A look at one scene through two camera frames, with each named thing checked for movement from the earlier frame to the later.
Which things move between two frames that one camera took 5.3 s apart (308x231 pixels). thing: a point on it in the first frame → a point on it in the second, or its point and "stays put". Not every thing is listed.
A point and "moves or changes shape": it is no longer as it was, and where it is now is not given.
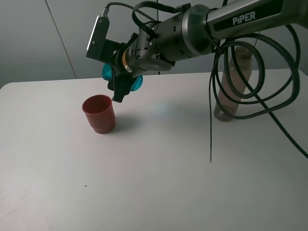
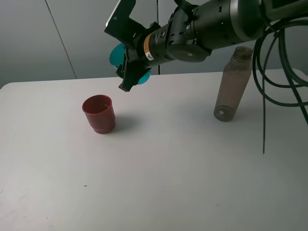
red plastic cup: x=99 y=112 stays put
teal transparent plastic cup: x=108 y=73 moves or changes shape
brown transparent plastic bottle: x=234 y=84 stays put
